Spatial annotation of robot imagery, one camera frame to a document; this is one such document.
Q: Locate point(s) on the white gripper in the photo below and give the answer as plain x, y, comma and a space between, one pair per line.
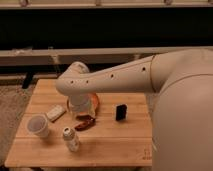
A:
80, 106

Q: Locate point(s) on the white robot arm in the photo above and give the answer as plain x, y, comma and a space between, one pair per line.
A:
182, 120

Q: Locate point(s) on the white plastic bottle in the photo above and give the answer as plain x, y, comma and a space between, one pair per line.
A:
71, 139

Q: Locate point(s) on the brown snack wrapper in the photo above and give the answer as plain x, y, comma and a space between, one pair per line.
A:
86, 123

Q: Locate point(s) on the white rectangular box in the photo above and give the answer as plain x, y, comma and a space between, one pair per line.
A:
55, 113

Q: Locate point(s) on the small black box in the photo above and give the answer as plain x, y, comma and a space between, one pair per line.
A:
121, 111

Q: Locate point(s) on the wooden table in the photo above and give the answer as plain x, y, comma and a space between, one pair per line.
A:
109, 143

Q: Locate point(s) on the white paper cup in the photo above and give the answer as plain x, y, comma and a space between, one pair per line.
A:
38, 125

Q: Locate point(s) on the long grey bench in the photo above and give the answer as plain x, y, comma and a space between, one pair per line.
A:
36, 56

